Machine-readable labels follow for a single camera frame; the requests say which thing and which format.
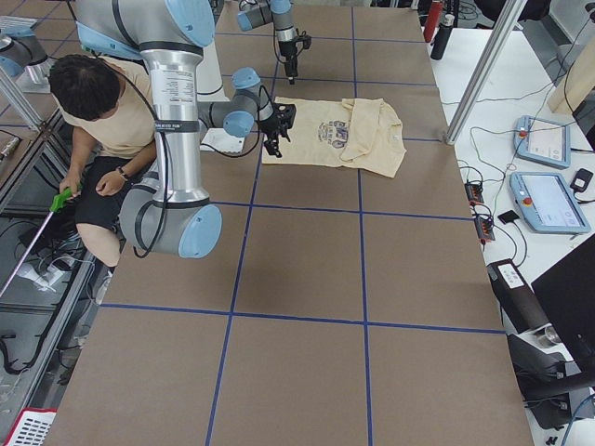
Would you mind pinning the near blue teach pendant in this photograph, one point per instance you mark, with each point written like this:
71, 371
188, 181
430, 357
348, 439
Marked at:
547, 204

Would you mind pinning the blue teach pendant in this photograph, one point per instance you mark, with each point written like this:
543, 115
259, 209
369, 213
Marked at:
547, 204
542, 141

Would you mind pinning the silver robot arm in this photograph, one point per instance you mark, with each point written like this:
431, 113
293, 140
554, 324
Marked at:
254, 14
169, 211

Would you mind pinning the black power adapter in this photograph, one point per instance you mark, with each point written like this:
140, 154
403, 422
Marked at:
581, 180

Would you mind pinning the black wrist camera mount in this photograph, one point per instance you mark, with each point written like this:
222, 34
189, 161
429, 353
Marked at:
304, 39

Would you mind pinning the white central pedestal column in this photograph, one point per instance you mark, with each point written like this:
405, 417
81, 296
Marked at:
210, 88

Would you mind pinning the red white basket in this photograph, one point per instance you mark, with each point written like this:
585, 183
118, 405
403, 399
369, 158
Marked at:
31, 427

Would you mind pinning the far blue teach pendant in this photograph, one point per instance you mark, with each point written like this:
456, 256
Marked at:
542, 141

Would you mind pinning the black monitor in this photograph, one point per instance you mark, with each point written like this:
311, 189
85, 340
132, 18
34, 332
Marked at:
565, 292

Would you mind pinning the black water bottle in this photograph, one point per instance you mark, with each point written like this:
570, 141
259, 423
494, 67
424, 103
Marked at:
442, 36

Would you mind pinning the red water bottle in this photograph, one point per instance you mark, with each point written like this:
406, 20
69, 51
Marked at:
432, 20

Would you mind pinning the green handled reacher stick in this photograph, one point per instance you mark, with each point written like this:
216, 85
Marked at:
58, 203

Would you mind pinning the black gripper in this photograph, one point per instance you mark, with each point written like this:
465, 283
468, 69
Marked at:
289, 52
273, 125

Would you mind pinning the seated person in beige shirt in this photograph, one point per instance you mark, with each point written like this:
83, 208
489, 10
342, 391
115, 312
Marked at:
105, 101

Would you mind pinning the black box with label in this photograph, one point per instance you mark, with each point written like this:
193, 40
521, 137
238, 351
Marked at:
516, 296

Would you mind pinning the cream long sleeve shirt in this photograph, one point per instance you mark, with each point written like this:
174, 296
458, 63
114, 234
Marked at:
356, 133

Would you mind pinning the aluminium frame post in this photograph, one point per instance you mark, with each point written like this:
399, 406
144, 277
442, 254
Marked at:
494, 46

